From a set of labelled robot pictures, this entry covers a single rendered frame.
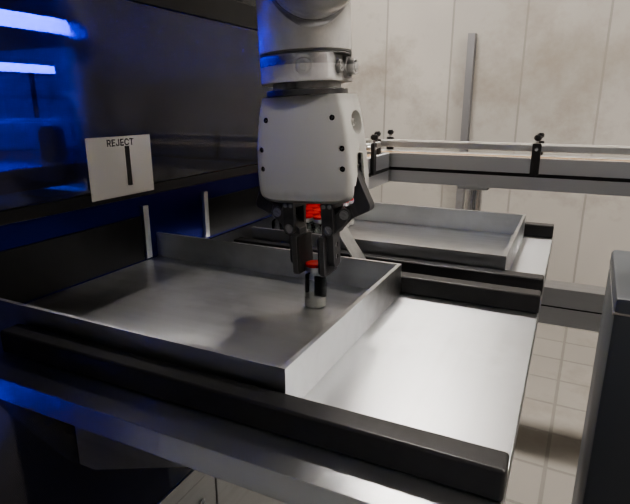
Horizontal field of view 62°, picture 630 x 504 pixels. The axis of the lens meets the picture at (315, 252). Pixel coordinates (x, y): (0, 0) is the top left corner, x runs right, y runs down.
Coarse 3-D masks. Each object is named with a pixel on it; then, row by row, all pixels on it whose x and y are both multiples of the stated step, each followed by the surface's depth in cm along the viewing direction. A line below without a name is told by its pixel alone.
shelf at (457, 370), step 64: (384, 320) 50; (448, 320) 50; (512, 320) 50; (0, 384) 40; (64, 384) 39; (320, 384) 39; (384, 384) 39; (448, 384) 39; (512, 384) 39; (192, 448) 32; (256, 448) 32; (320, 448) 32; (512, 448) 32
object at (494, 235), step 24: (360, 216) 94; (384, 216) 92; (408, 216) 90; (432, 216) 88; (456, 216) 86; (480, 216) 84; (504, 216) 83; (288, 240) 71; (312, 240) 70; (360, 240) 67; (384, 240) 79; (408, 240) 79; (432, 240) 79; (456, 240) 79; (480, 240) 79; (504, 240) 79; (480, 264) 61; (504, 264) 60
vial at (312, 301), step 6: (306, 270) 52; (312, 270) 52; (306, 276) 52; (312, 276) 52; (318, 276) 52; (306, 282) 52; (312, 282) 52; (318, 282) 52; (324, 282) 52; (306, 288) 53; (312, 288) 52; (318, 288) 52; (324, 288) 53; (306, 294) 53; (312, 294) 52; (318, 294) 52; (324, 294) 53; (306, 300) 53; (312, 300) 52; (318, 300) 52; (324, 300) 53; (312, 306) 53; (318, 306) 53
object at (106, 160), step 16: (96, 144) 50; (112, 144) 52; (128, 144) 54; (144, 144) 56; (96, 160) 50; (112, 160) 52; (144, 160) 56; (96, 176) 50; (112, 176) 52; (144, 176) 56; (96, 192) 51; (112, 192) 52; (128, 192) 54
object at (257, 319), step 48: (192, 240) 68; (96, 288) 59; (144, 288) 59; (192, 288) 59; (240, 288) 59; (288, 288) 59; (336, 288) 59; (384, 288) 52; (96, 336) 41; (144, 336) 39; (192, 336) 46; (240, 336) 46; (288, 336) 46; (336, 336) 42; (288, 384) 35
